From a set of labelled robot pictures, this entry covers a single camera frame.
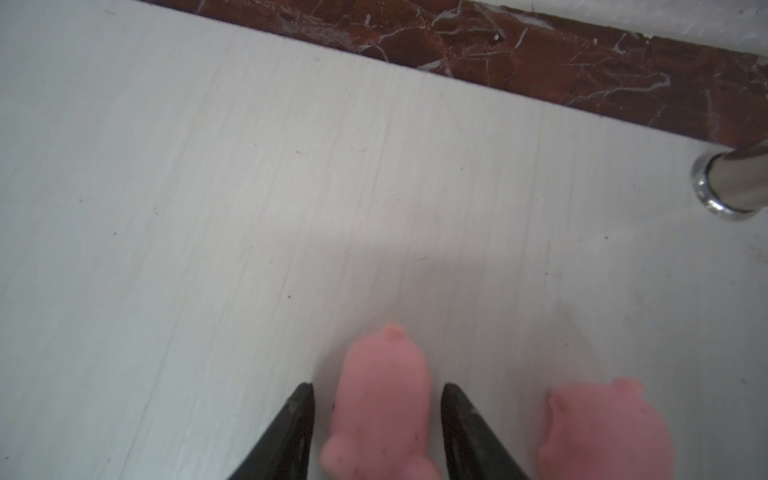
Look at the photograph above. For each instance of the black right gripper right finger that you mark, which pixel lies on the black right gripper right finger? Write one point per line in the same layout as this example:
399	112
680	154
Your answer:
472	450

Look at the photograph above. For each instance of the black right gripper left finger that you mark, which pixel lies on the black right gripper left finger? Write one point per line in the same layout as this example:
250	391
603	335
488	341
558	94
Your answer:
283	450

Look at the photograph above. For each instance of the pink pig toy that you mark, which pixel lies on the pink pig toy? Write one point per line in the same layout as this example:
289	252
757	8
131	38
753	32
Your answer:
380	421
604	431

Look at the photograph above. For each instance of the white two-tier shelf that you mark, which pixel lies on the white two-tier shelf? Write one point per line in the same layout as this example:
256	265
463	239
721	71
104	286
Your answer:
196	217

